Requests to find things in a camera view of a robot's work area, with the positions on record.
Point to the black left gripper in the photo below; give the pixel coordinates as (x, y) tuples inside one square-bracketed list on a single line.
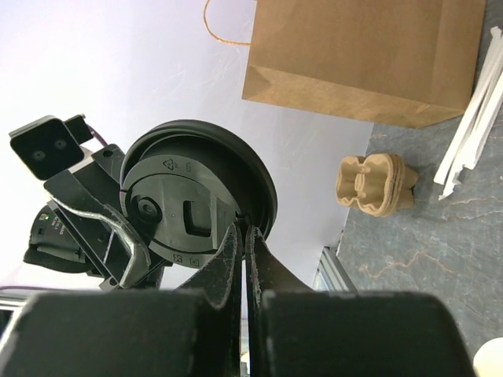
[(86, 198)]

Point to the brown paper bag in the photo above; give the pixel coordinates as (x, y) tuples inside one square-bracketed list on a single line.
[(403, 63)]

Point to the cardboard cup carrier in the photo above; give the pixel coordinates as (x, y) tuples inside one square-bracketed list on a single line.
[(378, 185)]

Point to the black plastic cup lid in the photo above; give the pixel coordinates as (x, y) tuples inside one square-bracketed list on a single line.
[(183, 183)]

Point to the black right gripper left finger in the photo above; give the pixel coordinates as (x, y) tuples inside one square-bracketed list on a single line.
[(215, 313)]

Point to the white wrapped straw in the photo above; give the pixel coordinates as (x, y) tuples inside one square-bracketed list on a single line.
[(471, 149), (487, 106), (470, 138), (468, 118)]

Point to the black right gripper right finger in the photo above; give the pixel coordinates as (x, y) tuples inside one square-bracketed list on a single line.
[(280, 309)]

